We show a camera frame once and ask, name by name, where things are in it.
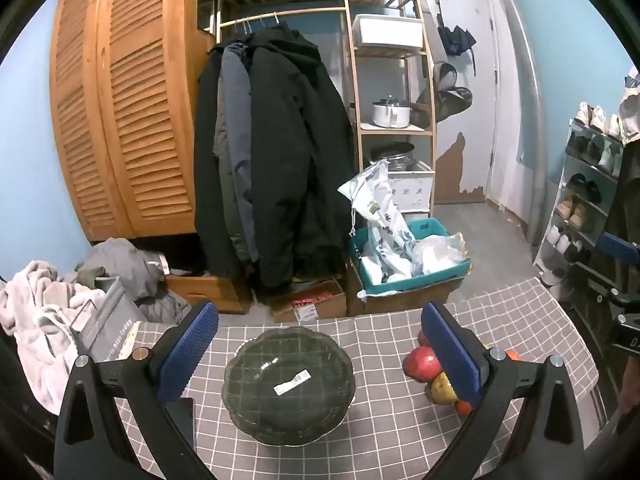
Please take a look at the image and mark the teal crate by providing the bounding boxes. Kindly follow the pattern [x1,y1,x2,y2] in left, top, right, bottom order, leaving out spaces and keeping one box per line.
[350,219,471,296]

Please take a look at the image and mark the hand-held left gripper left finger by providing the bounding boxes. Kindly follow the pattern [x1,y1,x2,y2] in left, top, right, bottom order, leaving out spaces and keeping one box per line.
[52,301,220,480]

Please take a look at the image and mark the grey checkered tablecloth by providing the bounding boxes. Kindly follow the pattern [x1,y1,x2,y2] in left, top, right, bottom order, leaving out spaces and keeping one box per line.
[97,276,601,480]

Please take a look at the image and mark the wooden drawer box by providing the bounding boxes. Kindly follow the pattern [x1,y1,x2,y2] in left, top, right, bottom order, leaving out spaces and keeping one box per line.
[165,272,251,315]

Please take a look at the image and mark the steel pot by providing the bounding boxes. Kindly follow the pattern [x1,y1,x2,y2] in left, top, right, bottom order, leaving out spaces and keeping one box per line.
[367,142,416,173]

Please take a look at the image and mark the pale fleece blanket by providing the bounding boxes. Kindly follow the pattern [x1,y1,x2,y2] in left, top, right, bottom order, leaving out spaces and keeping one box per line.
[0,260,106,416]

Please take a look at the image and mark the dark brown hanging coat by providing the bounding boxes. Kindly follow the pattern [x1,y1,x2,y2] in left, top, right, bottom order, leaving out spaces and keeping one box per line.
[567,160,640,321]

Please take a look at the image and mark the yellow pear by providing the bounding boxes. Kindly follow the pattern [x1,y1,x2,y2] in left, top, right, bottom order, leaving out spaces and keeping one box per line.
[430,372,460,406]

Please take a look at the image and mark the wooden louvered wardrobe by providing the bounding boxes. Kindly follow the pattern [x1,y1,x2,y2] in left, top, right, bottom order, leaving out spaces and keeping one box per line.
[49,0,216,243]

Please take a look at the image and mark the group of assorted shoes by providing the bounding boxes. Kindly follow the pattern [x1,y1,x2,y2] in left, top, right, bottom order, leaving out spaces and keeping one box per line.
[545,101,623,281]

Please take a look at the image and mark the black hooded coat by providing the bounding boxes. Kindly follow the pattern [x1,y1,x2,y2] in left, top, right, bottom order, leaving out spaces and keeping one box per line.
[245,25,358,288]

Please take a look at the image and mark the black jacket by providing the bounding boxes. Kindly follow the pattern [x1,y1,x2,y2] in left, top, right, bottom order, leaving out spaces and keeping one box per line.
[194,42,237,278]

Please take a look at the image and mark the white lattice basket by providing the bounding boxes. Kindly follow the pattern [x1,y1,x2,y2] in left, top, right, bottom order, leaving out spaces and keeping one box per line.
[387,160,435,213]

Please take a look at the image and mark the dark folded umbrella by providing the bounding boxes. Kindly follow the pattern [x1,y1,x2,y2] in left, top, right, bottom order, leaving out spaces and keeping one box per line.
[437,12,476,56]

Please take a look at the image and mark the white storage box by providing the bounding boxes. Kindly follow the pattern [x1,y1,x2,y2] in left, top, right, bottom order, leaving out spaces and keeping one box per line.
[352,14,425,50]

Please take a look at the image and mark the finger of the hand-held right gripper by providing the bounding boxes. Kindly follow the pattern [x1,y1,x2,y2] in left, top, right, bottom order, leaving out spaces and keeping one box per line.
[597,232,640,266]
[575,261,640,306]

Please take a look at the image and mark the white door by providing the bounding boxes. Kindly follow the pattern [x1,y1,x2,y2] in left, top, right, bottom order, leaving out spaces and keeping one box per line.
[487,0,531,226]

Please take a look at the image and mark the dark rectangular device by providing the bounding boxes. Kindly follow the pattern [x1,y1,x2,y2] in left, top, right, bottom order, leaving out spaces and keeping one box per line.
[167,397,197,455]

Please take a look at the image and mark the olive hanging bags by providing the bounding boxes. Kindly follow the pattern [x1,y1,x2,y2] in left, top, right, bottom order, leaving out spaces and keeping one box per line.
[415,62,473,123]

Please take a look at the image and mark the flat cardboard box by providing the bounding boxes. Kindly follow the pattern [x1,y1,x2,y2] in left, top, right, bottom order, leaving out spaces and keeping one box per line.
[267,277,347,323]

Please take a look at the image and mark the wooden shelf rack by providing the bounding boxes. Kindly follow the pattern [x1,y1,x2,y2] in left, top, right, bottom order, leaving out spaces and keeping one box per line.
[342,0,436,211]

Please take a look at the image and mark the grey pipe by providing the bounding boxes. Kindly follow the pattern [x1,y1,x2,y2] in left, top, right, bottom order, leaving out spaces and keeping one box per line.
[495,0,546,246]

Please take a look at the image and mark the white pot with lid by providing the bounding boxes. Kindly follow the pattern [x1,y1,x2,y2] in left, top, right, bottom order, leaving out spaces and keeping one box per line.
[371,99,413,128]

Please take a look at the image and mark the grey shoe rack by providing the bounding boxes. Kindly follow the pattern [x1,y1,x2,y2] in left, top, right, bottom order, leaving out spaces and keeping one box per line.
[532,117,626,286]

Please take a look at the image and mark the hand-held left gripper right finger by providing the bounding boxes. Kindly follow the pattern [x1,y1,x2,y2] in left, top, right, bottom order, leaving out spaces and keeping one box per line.
[421,301,586,480]

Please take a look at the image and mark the white printed plastic bag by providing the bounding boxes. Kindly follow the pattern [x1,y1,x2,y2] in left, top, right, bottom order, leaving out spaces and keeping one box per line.
[338,161,416,281]

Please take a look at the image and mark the clear plastic bag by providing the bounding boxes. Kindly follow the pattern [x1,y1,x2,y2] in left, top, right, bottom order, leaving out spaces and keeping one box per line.
[412,234,468,276]

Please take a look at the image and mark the large cardboard box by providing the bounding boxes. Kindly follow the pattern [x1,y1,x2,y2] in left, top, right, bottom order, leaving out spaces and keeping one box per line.
[346,260,466,317]

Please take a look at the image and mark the grey-blue jacket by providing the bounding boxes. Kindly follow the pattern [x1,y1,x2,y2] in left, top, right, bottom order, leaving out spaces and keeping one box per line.
[214,42,255,261]

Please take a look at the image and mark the white lace cloth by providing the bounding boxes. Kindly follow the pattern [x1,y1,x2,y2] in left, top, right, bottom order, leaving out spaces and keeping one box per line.
[619,67,640,146]

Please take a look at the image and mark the wooden clothes rail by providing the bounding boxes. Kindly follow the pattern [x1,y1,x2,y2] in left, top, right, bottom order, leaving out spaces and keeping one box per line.
[215,0,348,36]

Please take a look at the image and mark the dark glass plate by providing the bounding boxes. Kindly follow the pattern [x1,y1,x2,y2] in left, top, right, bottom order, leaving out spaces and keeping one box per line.
[222,326,357,447]

